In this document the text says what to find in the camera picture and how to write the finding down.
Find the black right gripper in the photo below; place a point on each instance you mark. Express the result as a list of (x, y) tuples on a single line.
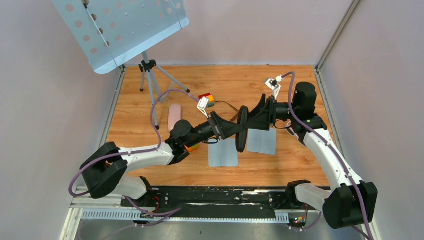
[(265, 115)]

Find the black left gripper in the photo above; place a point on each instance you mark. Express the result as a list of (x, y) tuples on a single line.
[(224, 128)]

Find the black glasses case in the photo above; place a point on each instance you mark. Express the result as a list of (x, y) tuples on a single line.
[(241, 136)]

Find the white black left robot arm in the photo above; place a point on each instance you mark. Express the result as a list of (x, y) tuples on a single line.
[(105, 171)]

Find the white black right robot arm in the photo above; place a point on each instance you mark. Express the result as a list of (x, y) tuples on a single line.
[(350, 201)]

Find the right blue cleaning cloth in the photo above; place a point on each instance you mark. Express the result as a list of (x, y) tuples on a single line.
[(262, 141)]

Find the blue cleaning cloth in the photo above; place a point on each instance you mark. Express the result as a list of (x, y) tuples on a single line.
[(223, 154), (262, 141)]

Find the left blue cleaning cloth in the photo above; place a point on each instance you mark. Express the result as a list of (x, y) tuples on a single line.
[(223, 154)]

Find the colourful toy brick cube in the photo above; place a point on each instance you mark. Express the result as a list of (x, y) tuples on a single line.
[(211, 99)]

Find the pink glasses case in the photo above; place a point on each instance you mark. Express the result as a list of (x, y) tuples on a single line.
[(174, 115)]

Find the perforated music stand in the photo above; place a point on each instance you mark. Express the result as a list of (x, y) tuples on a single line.
[(112, 32)]

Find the brown frame sunglasses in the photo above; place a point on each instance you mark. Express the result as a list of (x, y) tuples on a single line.
[(232, 107)]

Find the orange ring toy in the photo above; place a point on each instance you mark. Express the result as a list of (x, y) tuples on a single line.
[(192, 148)]

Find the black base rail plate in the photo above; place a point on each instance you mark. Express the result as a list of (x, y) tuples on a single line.
[(261, 204)]

